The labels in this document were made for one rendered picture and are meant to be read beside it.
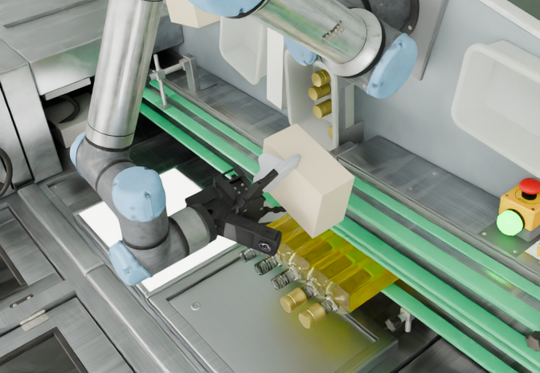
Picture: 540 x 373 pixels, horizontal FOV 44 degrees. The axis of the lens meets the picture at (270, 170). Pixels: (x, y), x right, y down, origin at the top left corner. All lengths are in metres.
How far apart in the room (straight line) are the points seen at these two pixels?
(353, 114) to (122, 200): 0.72
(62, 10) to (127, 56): 1.35
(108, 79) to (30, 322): 0.83
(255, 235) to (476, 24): 0.54
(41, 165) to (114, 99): 1.10
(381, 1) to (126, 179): 0.59
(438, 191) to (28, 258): 1.09
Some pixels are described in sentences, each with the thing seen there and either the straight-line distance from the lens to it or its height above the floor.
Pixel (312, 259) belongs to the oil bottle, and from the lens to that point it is 1.40.
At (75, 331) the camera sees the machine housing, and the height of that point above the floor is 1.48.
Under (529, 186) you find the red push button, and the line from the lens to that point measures 1.25.
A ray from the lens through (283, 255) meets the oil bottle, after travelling 1.42.
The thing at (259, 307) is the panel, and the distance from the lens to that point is 1.53.
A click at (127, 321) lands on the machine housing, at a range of 1.57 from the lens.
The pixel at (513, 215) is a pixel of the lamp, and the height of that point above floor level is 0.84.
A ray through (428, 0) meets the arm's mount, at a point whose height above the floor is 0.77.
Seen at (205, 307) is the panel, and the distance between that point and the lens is 1.55.
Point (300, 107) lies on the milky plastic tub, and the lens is 1.64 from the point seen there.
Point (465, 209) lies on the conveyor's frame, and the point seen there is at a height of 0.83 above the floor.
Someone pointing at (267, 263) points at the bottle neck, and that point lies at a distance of 1.42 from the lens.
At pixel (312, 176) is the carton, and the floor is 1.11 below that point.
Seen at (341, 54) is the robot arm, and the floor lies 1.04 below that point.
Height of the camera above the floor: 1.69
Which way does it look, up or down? 28 degrees down
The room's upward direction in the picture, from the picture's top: 117 degrees counter-clockwise
